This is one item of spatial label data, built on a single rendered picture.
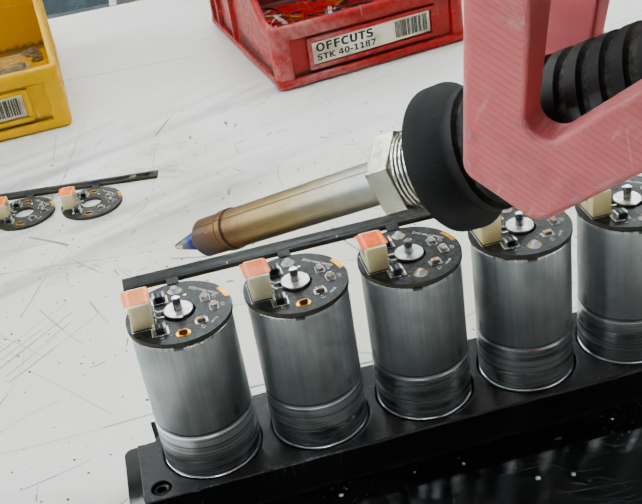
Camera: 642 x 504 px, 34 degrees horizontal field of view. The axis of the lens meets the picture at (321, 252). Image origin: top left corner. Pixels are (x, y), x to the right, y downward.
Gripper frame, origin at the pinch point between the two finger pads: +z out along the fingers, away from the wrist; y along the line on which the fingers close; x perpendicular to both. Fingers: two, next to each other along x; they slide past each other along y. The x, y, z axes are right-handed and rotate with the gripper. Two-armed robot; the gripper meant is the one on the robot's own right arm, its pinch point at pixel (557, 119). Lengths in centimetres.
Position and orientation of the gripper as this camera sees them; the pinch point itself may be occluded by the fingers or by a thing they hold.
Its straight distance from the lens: 16.5
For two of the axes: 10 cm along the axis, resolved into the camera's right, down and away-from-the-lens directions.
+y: -5.2, 5.2, -6.8
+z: -3.0, 6.4, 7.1
